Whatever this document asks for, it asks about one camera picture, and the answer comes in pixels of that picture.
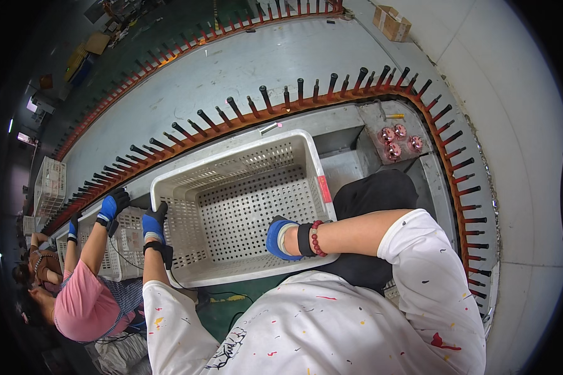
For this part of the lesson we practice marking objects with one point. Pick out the shiny pink round part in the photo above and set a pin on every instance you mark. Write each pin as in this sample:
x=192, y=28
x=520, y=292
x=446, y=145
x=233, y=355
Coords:
x=385, y=135
x=400, y=131
x=415, y=143
x=393, y=151

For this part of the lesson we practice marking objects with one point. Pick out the row of red black pegs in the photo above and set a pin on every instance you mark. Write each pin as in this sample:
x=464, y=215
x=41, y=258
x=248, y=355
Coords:
x=452, y=154
x=178, y=51

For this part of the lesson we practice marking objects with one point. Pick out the person's body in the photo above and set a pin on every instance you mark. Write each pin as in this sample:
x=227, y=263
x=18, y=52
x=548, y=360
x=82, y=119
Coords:
x=319, y=328

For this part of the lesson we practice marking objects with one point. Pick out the brown cardboard box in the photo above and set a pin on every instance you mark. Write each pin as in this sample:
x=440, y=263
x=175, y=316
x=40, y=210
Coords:
x=392, y=23

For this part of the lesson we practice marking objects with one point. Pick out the stack of white crates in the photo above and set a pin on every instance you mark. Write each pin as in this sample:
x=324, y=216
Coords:
x=50, y=185

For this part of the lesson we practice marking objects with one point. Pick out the person's right hand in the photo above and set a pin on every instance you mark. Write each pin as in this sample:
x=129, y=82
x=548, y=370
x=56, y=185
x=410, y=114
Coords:
x=274, y=241

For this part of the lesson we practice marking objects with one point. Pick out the grey metal tray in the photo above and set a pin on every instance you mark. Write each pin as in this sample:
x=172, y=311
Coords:
x=370, y=117

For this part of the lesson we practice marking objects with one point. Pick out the silver pink marker pen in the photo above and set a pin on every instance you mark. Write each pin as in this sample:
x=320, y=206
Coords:
x=269, y=127

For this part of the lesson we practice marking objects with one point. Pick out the person's left hand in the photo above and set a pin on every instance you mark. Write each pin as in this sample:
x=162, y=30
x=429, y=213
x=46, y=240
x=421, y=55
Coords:
x=153, y=226

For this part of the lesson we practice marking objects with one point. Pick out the person's legs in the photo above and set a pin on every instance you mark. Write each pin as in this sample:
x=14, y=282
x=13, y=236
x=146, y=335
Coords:
x=375, y=193

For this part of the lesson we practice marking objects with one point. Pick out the person's right fingers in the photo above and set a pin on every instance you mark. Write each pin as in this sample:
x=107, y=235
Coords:
x=277, y=219

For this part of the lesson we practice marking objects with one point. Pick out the white perforated plastic crate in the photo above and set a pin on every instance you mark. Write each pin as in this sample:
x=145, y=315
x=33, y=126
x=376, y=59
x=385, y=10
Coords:
x=244, y=206
x=126, y=243

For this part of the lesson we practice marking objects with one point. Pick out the person's left fingers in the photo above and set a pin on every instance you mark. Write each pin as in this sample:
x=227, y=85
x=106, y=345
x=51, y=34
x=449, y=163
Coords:
x=161, y=209

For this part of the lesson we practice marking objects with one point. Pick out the black wrist band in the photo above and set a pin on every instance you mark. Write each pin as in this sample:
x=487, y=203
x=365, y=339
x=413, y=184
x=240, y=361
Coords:
x=305, y=240
x=162, y=252

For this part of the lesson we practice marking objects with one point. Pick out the white sack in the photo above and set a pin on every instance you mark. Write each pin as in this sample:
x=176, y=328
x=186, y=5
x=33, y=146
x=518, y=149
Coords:
x=119, y=354

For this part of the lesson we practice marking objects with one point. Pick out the heap of cartons and goods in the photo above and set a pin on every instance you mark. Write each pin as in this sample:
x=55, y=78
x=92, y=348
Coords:
x=82, y=54

